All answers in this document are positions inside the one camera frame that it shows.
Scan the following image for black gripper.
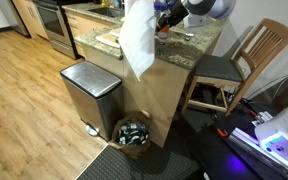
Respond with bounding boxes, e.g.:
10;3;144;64
155;0;190;33

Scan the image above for white and orange can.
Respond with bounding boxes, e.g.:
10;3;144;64
158;25;171;46

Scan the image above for steel kitchen sink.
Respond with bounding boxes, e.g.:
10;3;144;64
88;6;125;20

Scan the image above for stainless steel oven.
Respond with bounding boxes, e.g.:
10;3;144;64
31;0;82;61

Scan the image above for wood drawer cabinet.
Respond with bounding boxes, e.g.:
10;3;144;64
65;11;119;58

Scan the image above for light wooden cutting board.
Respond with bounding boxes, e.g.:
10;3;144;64
95;27;124;50

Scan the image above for brown paper bag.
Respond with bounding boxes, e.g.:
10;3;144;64
108;110;153;160

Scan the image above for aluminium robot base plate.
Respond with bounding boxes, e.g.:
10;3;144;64
228;111;288;180

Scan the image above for stainless steel trash can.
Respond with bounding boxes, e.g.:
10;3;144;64
59;60;125;142

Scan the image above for clear jar with blue lid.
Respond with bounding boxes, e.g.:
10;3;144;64
153;1;176;16

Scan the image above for crushed cans in bag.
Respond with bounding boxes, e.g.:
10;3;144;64
117;121;150;147

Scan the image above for wooden chair with grey cushion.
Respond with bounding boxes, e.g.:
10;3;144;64
180;17;288;117

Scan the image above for metal utensil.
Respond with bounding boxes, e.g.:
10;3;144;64
169;29;195;42

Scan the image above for dark grey floor mat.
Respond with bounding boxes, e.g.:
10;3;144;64
76;109;202;180

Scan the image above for light wood base cabinet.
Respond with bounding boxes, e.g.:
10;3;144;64
11;0;49;41

